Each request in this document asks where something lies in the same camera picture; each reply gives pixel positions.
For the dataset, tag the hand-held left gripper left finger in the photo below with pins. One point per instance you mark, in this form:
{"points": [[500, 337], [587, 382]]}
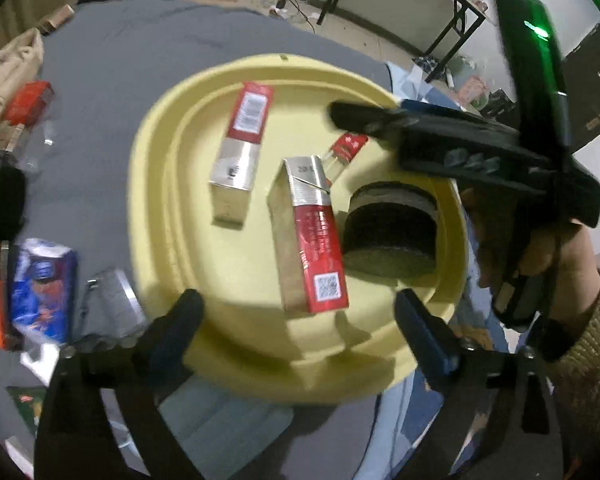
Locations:
{"points": [[177, 332]]}

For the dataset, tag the silver metal box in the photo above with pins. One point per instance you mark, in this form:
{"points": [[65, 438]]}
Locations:
{"points": [[115, 300]]}

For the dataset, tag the blue patterned blanket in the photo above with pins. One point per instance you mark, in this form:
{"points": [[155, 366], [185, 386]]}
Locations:
{"points": [[230, 425]]}

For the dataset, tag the person's right hand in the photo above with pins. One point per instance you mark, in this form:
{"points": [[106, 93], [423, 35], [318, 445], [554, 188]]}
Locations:
{"points": [[575, 270]]}

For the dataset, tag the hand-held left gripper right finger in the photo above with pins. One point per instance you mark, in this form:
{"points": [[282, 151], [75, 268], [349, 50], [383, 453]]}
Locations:
{"points": [[430, 345]]}

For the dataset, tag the black round sponge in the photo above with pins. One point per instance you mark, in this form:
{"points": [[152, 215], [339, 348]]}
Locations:
{"points": [[390, 230]]}

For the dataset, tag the red flat box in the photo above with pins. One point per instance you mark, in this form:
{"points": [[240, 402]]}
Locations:
{"points": [[27, 102]]}

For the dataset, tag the yellow plastic basin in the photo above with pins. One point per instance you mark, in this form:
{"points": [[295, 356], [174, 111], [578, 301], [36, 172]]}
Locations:
{"points": [[205, 260]]}

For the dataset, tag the green packet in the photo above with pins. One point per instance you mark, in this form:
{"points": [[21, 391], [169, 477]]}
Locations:
{"points": [[27, 402]]}

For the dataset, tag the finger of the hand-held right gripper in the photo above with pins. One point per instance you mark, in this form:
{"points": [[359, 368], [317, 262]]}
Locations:
{"points": [[370, 120], [415, 106]]}

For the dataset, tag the person's right forearm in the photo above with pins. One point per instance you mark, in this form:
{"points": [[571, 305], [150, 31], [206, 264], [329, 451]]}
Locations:
{"points": [[597, 360]]}

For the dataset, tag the red cigarette box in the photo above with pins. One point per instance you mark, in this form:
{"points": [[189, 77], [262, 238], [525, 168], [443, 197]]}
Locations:
{"points": [[320, 240], [242, 125], [347, 147]]}

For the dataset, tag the black cylinder case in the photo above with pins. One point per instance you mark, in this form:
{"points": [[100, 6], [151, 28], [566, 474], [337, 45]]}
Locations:
{"points": [[0, 205]]}

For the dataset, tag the small brown box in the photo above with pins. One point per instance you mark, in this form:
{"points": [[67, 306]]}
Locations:
{"points": [[57, 17]]}

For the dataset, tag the black folding table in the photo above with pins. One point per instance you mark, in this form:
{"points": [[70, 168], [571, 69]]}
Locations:
{"points": [[405, 0]]}

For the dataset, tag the beige cloth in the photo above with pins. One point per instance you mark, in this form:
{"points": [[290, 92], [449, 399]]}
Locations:
{"points": [[10, 65]]}

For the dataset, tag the blue snack packet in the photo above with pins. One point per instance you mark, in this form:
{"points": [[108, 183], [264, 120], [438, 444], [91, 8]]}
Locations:
{"points": [[42, 290]]}

